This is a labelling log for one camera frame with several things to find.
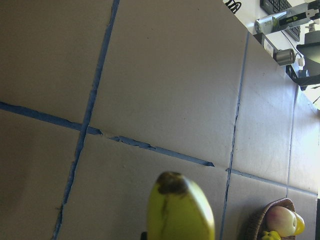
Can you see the brown wicker basket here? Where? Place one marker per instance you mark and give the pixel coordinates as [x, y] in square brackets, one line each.
[257, 222]

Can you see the steel measuring cup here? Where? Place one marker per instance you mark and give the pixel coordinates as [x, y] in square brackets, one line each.
[285, 57]

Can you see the green red apple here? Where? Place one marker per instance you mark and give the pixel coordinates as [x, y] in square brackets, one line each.
[281, 220]

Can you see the black power adapter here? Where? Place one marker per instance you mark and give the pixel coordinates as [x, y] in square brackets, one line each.
[266, 44]

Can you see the black keyboard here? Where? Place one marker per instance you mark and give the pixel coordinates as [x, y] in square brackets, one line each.
[275, 6]

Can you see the black monitor stand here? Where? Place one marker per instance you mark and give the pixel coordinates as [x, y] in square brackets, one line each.
[310, 50]

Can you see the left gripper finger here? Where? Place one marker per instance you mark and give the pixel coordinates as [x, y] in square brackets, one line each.
[144, 236]

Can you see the yellow starfruit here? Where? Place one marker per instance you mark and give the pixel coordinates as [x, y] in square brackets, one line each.
[270, 235]

